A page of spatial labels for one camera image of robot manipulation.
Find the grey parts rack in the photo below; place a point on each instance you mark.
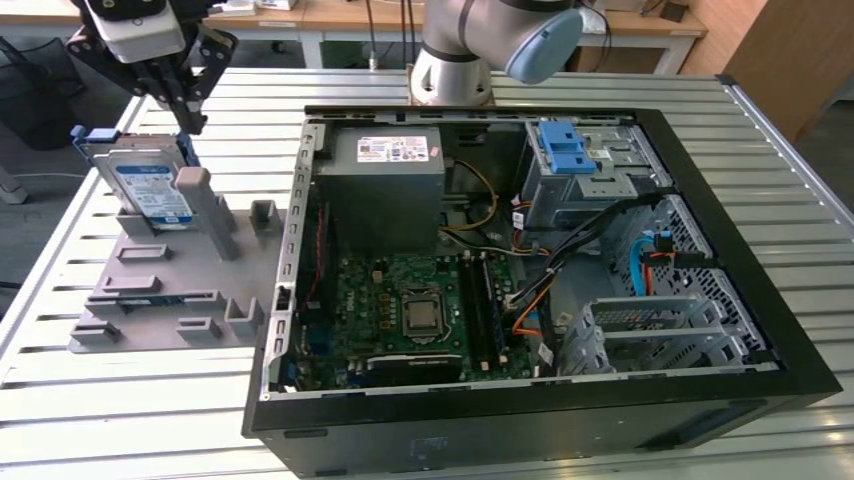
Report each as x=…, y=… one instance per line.
x=143, y=325

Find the black mesh waste basket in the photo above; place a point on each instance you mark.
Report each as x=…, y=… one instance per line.
x=40, y=115

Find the black graphics card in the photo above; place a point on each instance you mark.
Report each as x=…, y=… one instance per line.
x=414, y=367

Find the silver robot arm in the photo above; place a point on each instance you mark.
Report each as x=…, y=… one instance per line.
x=447, y=75

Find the grey power supply unit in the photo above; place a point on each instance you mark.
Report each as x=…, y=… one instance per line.
x=374, y=215

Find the grey metal stand foot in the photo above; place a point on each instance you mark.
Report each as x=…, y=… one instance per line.
x=14, y=187

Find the hard disk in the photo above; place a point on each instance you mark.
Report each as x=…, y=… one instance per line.
x=143, y=185

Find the silver CPU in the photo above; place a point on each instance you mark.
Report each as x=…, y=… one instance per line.
x=422, y=315

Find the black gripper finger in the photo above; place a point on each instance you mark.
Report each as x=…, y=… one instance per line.
x=107, y=67
x=220, y=50

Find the green RAM stick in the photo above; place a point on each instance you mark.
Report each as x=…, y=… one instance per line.
x=150, y=301

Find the wooden desk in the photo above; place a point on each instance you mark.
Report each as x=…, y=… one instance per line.
x=334, y=20
x=267, y=22

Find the grey disk bay cage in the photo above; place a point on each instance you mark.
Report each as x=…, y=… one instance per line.
x=654, y=336

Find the small blue white box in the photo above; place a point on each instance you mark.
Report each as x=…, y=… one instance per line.
x=277, y=4

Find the blue plastic drive latch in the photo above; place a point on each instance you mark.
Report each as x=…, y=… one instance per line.
x=563, y=150

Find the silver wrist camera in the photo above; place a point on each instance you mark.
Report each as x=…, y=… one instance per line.
x=143, y=35

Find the black PC case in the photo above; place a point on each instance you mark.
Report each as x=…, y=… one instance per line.
x=467, y=440

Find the green motherboard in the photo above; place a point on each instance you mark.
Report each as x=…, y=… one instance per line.
x=427, y=270

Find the grey metal drive cage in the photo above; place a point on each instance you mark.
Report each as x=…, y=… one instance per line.
x=554, y=200

